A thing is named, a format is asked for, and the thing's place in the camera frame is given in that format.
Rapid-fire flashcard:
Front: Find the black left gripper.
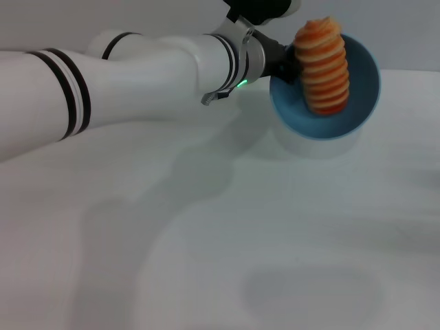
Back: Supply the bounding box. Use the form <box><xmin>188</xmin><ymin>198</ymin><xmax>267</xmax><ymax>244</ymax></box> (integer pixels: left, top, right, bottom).
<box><xmin>259</xmin><ymin>30</ymin><xmax>300</xmax><ymax>85</ymax></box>

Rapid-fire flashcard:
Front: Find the orange ridged bread roll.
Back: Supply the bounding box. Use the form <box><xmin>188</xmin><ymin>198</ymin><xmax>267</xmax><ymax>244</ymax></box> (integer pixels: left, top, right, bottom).
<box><xmin>294</xmin><ymin>19</ymin><xmax>351</xmax><ymax>116</ymax></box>

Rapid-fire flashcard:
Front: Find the blue bowl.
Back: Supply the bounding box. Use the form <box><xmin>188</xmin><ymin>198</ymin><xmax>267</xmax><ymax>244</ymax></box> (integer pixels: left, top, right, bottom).
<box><xmin>268</xmin><ymin>33</ymin><xmax>382</xmax><ymax>141</ymax></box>

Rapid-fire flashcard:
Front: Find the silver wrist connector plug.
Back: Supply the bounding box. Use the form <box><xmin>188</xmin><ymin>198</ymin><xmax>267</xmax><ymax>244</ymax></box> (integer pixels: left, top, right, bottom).
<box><xmin>201</xmin><ymin>91</ymin><xmax>221</xmax><ymax>107</ymax></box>

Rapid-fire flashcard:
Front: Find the silver camera mount bracket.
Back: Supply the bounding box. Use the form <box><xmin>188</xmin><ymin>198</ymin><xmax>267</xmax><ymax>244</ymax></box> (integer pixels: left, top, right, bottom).
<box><xmin>225</xmin><ymin>16</ymin><xmax>263</xmax><ymax>47</ymax></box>

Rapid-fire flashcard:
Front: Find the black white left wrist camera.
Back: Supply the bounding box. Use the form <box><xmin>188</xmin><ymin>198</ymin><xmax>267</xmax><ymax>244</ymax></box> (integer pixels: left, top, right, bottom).
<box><xmin>223</xmin><ymin>0</ymin><xmax>303</xmax><ymax>25</ymax></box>

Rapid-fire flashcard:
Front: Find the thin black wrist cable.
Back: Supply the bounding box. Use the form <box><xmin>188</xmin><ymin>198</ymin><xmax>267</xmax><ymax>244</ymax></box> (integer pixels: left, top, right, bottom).
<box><xmin>218</xmin><ymin>82</ymin><xmax>243</xmax><ymax>99</ymax></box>

